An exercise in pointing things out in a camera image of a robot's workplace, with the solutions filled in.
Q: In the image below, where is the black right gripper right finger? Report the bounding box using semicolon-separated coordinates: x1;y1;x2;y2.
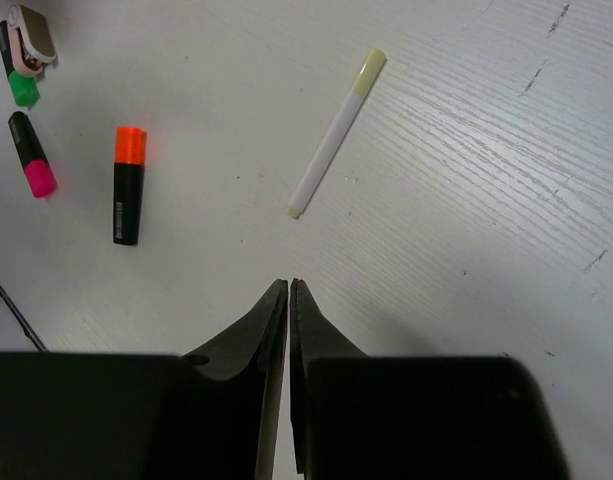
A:
289;279;371;479

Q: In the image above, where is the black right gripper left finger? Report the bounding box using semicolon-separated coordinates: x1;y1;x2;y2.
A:
184;280;288;479

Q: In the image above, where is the orange cap black highlighter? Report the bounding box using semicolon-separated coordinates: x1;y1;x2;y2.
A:
112;126;147;246

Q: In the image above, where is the pale yellow cap white marker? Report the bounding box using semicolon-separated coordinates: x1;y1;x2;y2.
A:
287;48;387;219

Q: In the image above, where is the pink cap black highlighter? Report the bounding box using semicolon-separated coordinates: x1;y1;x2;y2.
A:
8;111;57;199

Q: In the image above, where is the pink correction tape dispenser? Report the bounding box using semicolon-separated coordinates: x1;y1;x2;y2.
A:
7;3;57;78

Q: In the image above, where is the green cap black highlighter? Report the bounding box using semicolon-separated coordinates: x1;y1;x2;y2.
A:
0;20;40;107

